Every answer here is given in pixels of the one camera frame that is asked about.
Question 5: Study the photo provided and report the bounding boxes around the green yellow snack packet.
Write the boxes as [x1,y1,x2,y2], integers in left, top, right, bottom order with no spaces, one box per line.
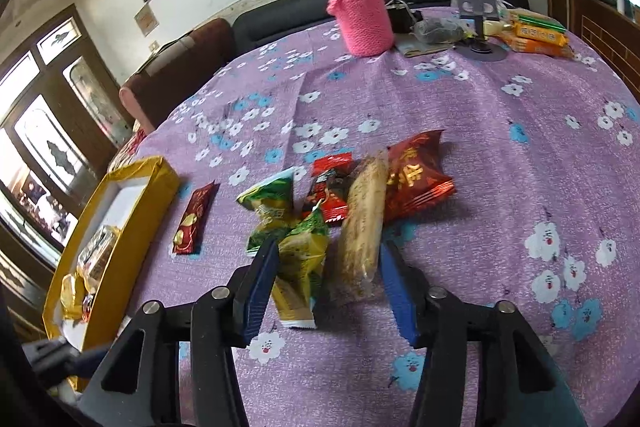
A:
[271,202,330,329]

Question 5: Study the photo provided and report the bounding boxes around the long beige biscuit pack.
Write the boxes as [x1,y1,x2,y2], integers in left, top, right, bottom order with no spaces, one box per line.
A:
[329,150,390,305]

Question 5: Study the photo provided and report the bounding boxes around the red foil snack packet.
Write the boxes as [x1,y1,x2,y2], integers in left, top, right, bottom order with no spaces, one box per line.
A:
[384,130,456,223]

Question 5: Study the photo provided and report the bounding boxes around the small red black candy packet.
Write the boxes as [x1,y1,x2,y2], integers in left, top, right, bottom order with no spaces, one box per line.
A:
[302,152,355,225]

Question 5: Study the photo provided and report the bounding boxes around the yellow shallow cardboard box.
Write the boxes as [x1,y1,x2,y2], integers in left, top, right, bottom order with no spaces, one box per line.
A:
[42,156,180,352]

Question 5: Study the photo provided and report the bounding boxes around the gold snack packet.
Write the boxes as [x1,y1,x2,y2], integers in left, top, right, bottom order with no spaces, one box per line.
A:
[60,272,86,321]

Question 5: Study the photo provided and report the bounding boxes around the clear wrapped cracker pack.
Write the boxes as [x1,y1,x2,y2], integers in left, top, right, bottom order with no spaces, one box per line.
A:
[76,225,120,294]

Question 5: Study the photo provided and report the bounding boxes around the dark red gold snack bar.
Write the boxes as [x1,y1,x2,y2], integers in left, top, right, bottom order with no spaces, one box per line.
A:
[171,181,219,256]

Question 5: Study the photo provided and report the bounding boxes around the purple floral tablecloth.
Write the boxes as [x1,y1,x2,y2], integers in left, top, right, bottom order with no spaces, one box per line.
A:
[131,22,639,426]

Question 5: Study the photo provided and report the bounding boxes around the brown armchair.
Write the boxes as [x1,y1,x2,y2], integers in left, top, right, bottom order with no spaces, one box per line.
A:
[119,18,236,134]

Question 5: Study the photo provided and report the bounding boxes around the orange biscuit packs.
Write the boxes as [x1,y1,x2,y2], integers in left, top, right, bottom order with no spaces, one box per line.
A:
[495,9,574,58]

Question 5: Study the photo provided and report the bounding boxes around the clear bag dark contents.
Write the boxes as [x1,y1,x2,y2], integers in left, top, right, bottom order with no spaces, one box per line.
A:
[412,16,465,46]

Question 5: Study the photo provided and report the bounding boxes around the pink sleeved thermos bottle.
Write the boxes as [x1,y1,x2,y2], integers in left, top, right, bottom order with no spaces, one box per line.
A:
[326,0,394,57]

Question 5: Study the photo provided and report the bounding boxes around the grey phone stand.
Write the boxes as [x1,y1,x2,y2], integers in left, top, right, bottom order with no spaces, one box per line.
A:
[456,0,508,63]

